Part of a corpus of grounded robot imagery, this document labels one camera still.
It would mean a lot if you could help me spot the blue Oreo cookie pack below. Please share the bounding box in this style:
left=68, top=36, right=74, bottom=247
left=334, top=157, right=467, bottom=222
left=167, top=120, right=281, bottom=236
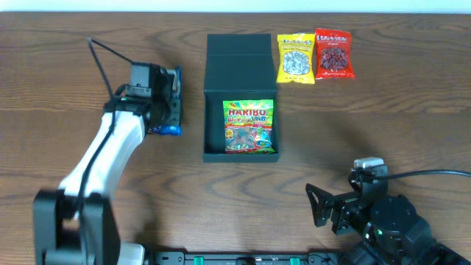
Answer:
left=152, top=66, right=183, bottom=136

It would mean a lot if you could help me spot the Haribo worms candy bag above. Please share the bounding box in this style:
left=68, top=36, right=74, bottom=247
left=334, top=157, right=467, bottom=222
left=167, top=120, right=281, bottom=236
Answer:
left=223, top=99, right=275, bottom=154

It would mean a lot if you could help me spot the yellow Hacks candy bag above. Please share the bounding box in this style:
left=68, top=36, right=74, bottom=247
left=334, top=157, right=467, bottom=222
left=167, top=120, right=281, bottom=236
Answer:
left=277, top=33, right=316, bottom=85

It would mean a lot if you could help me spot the red Hacks candy bag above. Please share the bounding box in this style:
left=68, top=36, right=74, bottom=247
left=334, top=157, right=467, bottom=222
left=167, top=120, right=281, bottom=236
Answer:
left=315, top=28, right=355, bottom=80

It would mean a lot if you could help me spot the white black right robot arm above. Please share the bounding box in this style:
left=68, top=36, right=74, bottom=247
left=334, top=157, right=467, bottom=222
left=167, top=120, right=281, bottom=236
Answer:
left=305, top=165, right=469, bottom=265

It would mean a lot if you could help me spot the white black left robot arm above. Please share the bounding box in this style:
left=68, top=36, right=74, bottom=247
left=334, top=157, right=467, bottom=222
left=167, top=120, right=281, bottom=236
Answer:
left=33, top=63, right=183, bottom=265

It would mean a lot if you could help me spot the dark green gift box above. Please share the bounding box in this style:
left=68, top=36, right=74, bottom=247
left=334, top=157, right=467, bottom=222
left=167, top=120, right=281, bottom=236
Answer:
left=202, top=34, right=280, bottom=163

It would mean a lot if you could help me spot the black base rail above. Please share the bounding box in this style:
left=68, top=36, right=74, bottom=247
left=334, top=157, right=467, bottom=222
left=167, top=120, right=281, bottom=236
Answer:
left=144, top=252, right=341, bottom=265

